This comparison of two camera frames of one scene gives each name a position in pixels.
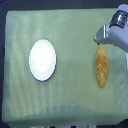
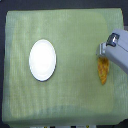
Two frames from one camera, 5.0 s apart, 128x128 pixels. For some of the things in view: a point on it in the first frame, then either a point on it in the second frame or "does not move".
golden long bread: x=101 y=66 does not move
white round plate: x=42 y=60 does not move
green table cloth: x=72 y=95 does not move
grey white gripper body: x=116 y=32 → x=115 y=48
